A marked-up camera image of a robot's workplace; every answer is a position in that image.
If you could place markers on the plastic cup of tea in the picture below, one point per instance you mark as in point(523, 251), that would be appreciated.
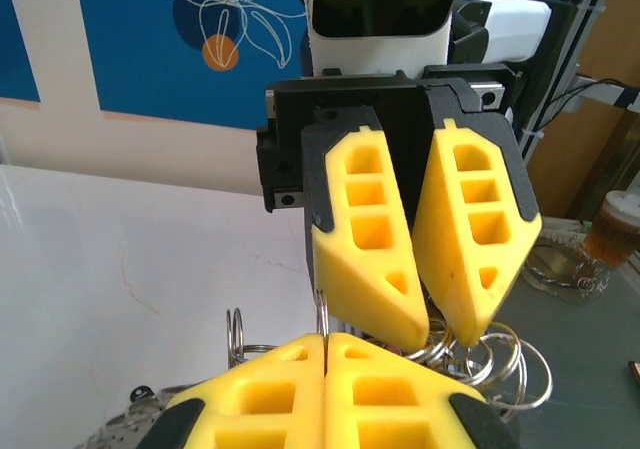
point(612, 239)

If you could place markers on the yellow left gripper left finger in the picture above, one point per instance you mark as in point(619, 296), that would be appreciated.
point(225, 419)

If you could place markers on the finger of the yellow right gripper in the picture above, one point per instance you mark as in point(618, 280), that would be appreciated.
point(345, 264)
point(450, 279)

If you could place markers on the metal key plate with rings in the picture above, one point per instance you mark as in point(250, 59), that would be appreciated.
point(545, 269)
point(125, 429)

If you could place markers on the aluminium frame post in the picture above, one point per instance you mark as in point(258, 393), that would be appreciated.
point(587, 19)

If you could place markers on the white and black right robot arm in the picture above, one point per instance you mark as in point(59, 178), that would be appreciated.
point(510, 29)

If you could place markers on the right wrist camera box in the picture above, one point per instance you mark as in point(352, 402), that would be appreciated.
point(380, 54)

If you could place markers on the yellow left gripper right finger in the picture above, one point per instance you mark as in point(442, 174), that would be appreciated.
point(430, 419)

